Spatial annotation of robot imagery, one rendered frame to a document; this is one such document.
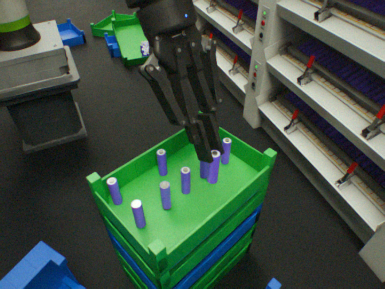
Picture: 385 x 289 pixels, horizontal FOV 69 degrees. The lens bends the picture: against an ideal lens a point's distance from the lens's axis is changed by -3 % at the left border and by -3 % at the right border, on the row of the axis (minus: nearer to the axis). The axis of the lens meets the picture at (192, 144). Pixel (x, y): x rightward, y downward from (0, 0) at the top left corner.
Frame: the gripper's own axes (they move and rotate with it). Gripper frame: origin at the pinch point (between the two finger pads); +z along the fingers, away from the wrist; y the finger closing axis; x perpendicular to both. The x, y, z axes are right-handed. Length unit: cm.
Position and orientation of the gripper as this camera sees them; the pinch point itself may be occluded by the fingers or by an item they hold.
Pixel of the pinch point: (205, 137)
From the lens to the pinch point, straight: 45.1
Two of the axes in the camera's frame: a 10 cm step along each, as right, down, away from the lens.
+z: 2.9, 8.7, 3.9
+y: -7.2, 4.7, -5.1
